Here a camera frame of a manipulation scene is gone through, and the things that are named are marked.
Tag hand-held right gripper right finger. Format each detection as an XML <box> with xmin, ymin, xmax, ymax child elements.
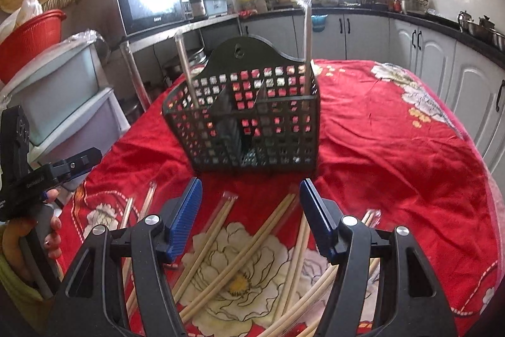
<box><xmin>299</xmin><ymin>179</ymin><xmax>460</xmax><ymax>337</ymax></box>

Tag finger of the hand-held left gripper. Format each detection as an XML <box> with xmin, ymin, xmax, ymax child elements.
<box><xmin>49</xmin><ymin>147</ymin><xmax>103</xmax><ymax>184</ymax></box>

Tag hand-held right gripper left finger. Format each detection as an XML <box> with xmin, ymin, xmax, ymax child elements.
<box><xmin>45</xmin><ymin>178</ymin><xmax>204</xmax><ymax>337</ymax></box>

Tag pile of chopsticks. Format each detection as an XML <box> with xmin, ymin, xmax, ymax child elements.
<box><xmin>118</xmin><ymin>181</ymin><xmax>383</xmax><ymax>337</ymax></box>

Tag black perforated utensil basket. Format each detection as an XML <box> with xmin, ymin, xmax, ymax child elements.
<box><xmin>162</xmin><ymin>34</ymin><xmax>320</xmax><ymax>177</ymax></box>

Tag person's left forearm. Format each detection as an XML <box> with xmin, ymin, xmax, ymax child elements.
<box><xmin>0</xmin><ymin>250</ymin><xmax>44</xmax><ymax>308</ymax></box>

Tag person's left hand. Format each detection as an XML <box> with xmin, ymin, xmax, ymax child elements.
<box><xmin>0</xmin><ymin>189</ymin><xmax>63</xmax><ymax>284</ymax></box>

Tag pale blue plastic storage box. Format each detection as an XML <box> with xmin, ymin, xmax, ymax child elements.
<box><xmin>0</xmin><ymin>41</ymin><xmax>109</xmax><ymax>146</ymax></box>

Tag red floral tablecloth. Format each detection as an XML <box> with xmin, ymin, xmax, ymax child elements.
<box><xmin>55</xmin><ymin>58</ymin><xmax>500</xmax><ymax>337</ymax></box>

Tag red plastic basin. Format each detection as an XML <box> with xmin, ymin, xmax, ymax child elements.
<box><xmin>0</xmin><ymin>9</ymin><xmax>68</xmax><ymax>85</ymax></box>

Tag wrapped wooden chopstick pair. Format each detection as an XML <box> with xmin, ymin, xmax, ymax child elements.
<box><xmin>299</xmin><ymin>0</ymin><xmax>314</xmax><ymax>112</ymax></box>
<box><xmin>174</xmin><ymin>31</ymin><xmax>202</xmax><ymax>112</ymax></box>

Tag white plastic bag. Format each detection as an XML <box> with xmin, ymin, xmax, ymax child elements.
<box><xmin>0</xmin><ymin>0</ymin><xmax>44</xmax><ymax>38</ymax></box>

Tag silver microwave oven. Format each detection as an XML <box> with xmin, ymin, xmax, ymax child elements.
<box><xmin>111</xmin><ymin>0</ymin><xmax>194</xmax><ymax>38</ymax></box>

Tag white kitchen cabinets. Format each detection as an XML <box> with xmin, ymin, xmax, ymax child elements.
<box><xmin>241</xmin><ymin>11</ymin><xmax>505</xmax><ymax>172</ymax></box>

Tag grey metal box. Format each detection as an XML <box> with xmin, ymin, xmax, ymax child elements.
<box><xmin>205</xmin><ymin>0</ymin><xmax>229</xmax><ymax>16</ymax></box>

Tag black kitchen countertop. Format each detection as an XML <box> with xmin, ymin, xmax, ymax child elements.
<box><xmin>241</xmin><ymin>3</ymin><xmax>505</xmax><ymax>49</ymax></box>

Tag steel teapot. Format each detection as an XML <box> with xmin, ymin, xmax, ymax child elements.
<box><xmin>477</xmin><ymin>15</ymin><xmax>496</xmax><ymax>39</ymax></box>
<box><xmin>458</xmin><ymin>10</ymin><xmax>474</xmax><ymax>32</ymax></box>

